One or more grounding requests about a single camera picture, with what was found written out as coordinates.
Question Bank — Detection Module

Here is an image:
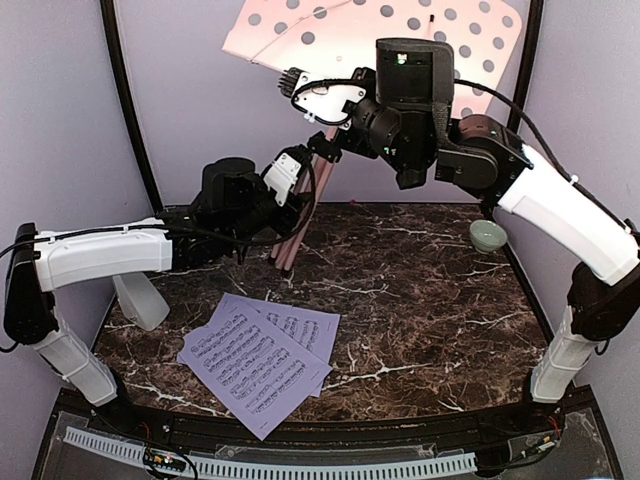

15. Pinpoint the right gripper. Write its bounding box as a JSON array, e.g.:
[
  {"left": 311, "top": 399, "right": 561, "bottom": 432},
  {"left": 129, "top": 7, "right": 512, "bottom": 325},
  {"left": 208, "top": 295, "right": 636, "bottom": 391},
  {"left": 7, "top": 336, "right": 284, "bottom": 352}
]
[{"left": 330, "top": 60, "right": 443, "bottom": 172}]

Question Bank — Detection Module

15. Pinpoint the pink folding music stand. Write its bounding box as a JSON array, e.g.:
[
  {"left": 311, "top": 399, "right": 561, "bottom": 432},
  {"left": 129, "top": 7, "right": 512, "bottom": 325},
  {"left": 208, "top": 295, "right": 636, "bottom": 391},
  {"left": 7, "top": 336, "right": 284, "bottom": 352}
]
[{"left": 221, "top": 0, "right": 523, "bottom": 279}]

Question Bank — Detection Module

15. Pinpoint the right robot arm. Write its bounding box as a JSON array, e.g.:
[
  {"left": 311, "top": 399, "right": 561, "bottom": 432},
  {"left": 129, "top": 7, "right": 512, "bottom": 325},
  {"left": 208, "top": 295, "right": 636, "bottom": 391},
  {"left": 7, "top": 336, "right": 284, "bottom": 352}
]
[{"left": 291, "top": 38, "right": 639, "bottom": 434}]

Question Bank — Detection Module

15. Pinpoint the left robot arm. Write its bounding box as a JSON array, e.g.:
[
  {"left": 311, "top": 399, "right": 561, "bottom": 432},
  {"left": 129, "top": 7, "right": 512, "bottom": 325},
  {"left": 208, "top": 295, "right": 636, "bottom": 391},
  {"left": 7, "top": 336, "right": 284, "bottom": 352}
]
[{"left": 3, "top": 148, "right": 313, "bottom": 436}]

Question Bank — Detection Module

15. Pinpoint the pale green ceramic bowl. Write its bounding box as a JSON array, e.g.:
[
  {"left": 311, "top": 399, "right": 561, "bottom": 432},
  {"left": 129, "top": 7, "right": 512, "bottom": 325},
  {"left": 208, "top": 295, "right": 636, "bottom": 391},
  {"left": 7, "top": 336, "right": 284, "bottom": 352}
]
[{"left": 469, "top": 220, "right": 508, "bottom": 254}]

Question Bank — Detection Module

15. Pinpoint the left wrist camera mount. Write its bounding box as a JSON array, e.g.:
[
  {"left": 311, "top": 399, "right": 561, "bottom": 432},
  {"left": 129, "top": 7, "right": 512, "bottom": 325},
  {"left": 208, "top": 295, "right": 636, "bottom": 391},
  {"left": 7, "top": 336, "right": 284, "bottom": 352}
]
[{"left": 261, "top": 144, "right": 311, "bottom": 207}]

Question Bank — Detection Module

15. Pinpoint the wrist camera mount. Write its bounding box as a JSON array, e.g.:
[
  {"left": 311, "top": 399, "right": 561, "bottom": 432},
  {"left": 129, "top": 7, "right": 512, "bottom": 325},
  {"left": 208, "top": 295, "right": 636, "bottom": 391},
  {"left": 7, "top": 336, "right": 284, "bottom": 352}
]
[
  {"left": 278, "top": 68, "right": 369, "bottom": 130},
  {"left": 261, "top": 144, "right": 311, "bottom": 207}
]

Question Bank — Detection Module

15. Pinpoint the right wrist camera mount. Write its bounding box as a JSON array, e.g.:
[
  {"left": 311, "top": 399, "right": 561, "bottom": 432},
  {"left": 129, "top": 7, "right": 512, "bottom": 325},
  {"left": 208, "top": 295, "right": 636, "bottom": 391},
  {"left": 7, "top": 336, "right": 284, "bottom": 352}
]
[{"left": 278, "top": 68, "right": 369, "bottom": 130}]

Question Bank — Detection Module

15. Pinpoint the grey slotted cable duct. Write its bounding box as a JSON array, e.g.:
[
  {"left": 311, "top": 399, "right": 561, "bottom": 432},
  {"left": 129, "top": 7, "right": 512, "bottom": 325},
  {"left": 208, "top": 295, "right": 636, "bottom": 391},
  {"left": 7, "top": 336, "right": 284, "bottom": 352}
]
[{"left": 63, "top": 427, "right": 477, "bottom": 479}]

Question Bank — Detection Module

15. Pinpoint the black front rail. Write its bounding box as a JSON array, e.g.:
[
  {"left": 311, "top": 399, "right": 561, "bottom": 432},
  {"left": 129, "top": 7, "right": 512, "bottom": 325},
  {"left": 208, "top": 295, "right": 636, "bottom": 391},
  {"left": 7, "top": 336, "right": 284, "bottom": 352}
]
[{"left": 164, "top": 412, "right": 486, "bottom": 453}]

